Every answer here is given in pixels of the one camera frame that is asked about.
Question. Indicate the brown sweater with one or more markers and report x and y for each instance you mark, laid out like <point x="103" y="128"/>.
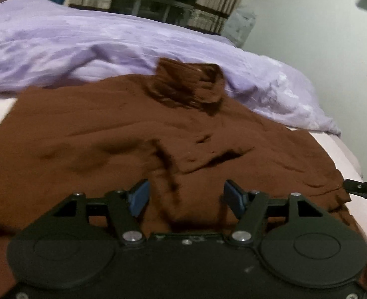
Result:
<point x="108" y="149"/>

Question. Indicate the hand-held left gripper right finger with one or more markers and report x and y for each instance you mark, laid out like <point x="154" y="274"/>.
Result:
<point x="234" y="196"/>

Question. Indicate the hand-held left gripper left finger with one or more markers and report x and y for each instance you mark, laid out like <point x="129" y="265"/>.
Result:
<point x="139" y="197"/>

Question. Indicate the translucent plastic bag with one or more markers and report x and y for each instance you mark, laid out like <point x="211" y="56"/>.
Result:
<point x="241" y="26"/>

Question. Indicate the purple duvet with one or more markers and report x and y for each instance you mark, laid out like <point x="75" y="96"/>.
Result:
<point x="77" y="46"/>

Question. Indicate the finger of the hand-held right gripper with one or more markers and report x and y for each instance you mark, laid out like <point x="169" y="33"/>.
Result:
<point x="362" y="190"/>

